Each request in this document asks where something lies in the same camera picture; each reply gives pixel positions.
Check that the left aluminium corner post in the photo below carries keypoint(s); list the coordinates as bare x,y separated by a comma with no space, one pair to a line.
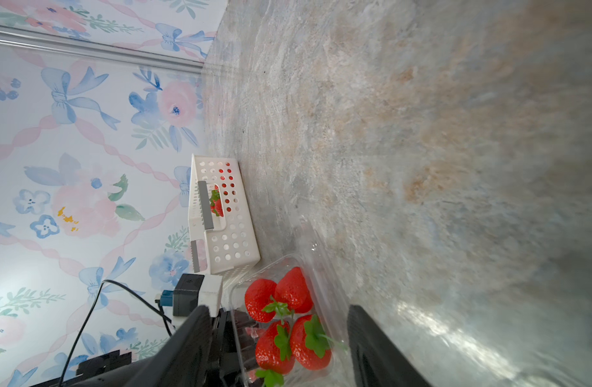
18,38

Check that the white perforated plastic basket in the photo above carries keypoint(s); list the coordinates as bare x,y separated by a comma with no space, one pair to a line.
222,236

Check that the strawberry with stem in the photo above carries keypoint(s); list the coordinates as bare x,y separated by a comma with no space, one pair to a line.
293,291

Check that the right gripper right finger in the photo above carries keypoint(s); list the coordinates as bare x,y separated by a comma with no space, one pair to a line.
376,361

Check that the strawberry lone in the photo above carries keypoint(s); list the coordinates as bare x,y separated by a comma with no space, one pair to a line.
257,297

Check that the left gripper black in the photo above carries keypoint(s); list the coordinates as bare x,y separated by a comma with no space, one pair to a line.
232,354

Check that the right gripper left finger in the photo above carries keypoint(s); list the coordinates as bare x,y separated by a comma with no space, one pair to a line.
183,361

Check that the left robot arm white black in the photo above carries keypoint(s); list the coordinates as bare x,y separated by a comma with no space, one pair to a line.
115,368

